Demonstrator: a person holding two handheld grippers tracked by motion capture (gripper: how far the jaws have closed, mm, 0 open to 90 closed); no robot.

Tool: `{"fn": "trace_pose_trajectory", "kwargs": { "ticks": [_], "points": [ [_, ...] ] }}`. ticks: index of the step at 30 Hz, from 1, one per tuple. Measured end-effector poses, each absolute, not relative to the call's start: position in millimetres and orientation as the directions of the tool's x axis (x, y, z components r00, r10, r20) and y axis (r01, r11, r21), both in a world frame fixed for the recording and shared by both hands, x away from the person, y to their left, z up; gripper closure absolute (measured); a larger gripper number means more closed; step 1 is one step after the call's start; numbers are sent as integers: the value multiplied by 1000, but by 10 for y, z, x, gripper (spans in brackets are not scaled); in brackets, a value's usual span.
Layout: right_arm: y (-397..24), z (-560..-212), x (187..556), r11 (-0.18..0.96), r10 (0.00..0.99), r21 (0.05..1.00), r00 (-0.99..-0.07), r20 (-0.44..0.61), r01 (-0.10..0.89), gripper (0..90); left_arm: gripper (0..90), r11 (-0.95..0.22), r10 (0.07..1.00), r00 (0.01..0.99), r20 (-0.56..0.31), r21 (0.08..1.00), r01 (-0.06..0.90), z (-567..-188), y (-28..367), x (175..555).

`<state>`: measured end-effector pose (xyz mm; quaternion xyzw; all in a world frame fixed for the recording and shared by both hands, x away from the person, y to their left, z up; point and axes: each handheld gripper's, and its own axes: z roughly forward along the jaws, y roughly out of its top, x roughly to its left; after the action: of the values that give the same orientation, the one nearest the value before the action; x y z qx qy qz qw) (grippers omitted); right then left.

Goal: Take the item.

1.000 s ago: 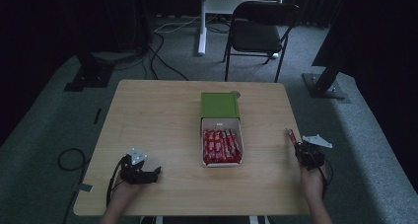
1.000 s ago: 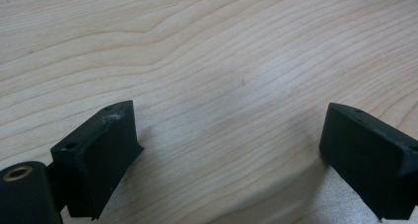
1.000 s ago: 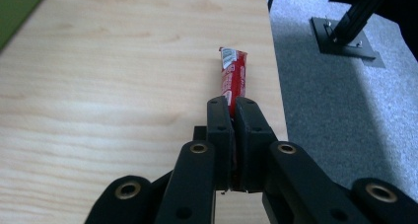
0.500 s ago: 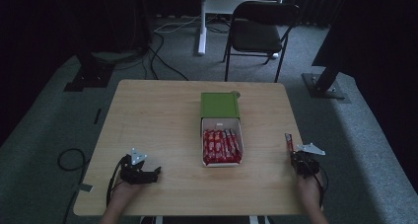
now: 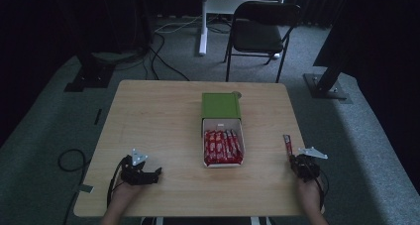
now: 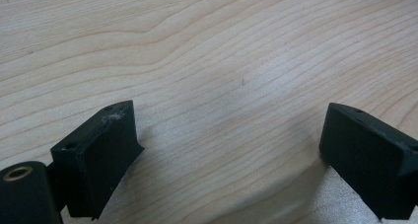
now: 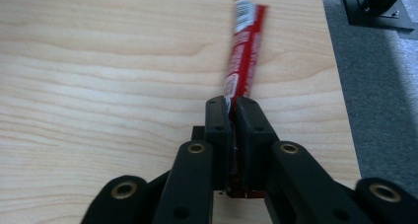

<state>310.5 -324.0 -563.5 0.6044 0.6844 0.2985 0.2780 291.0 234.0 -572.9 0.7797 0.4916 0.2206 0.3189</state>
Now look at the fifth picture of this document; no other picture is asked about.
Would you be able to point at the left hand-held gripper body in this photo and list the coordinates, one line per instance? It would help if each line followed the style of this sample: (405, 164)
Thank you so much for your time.
(132, 173)

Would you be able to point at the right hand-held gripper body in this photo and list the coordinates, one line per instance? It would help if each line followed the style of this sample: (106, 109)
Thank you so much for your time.
(307, 168)

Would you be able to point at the red snack stick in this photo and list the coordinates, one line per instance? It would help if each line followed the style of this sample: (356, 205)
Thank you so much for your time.
(287, 145)

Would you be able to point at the row of red packets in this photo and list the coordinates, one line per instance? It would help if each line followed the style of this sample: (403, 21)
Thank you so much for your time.
(223, 147)

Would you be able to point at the green box sleeve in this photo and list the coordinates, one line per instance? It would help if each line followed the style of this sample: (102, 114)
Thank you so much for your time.
(220, 105)

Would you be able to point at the person's left hand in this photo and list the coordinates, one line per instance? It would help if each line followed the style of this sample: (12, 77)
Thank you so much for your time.
(124, 191)

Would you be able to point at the person's right hand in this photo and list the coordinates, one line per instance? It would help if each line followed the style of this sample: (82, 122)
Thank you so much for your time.
(308, 192)

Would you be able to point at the white table leg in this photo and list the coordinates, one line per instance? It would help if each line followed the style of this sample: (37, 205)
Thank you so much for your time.
(158, 221)
(254, 221)

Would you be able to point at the grey tape piece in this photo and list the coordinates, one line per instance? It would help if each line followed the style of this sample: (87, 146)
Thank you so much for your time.
(86, 188)

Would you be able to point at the black metal stand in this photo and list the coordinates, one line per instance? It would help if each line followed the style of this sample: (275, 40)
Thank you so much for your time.
(325, 86)

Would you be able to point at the black stand base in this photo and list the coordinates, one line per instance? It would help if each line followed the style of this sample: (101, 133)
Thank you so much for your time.
(89, 78)

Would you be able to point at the black folding chair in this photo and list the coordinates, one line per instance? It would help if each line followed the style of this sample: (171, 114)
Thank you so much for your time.
(257, 36)

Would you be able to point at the white desk frame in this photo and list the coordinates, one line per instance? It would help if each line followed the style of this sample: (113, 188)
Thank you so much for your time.
(203, 36)

